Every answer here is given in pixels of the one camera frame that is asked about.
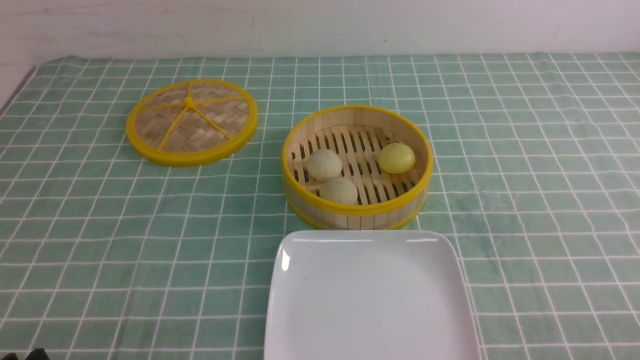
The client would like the white steamed bun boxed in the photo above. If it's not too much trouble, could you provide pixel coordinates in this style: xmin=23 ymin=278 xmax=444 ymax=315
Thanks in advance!
xmin=306 ymin=149 xmax=343 ymax=182
xmin=318 ymin=178 xmax=359 ymax=205

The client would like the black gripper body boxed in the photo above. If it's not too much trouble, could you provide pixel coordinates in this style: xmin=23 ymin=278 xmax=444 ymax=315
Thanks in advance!
xmin=1 ymin=348 xmax=50 ymax=360

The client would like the yellow-rimmed bamboo steamer basket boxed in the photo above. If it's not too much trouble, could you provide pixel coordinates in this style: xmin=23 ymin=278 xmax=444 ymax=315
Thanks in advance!
xmin=281 ymin=104 xmax=434 ymax=230

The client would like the yellow steamed bun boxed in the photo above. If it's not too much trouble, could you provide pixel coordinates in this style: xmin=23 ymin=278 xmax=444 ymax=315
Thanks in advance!
xmin=377 ymin=143 xmax=416 ymax=174

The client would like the white steamed bun back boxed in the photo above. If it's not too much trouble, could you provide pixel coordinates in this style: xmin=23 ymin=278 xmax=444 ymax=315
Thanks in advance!
xmin=306 ymin=149 xmax=343 ymax=182

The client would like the white steamed bun front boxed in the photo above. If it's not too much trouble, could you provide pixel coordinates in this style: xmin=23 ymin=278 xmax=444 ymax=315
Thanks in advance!
xmin=318 ymin=178 xmax=359 ymax=205

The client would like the green checkered tablecloth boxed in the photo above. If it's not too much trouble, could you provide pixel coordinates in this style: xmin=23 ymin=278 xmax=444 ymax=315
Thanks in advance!
xmin=0 ymin=53 xmax=640 ymax=360

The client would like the yellow-rimmed bamboo steamer lid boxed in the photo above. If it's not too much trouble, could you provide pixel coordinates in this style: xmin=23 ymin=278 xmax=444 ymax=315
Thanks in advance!
xmin=125 ymin=79 xmax=259 ymax=167

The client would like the white square plate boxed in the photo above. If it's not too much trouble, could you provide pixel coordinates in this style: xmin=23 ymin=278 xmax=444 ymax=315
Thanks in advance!
xmin=263 ymin=230 xmax=482 ymax=360

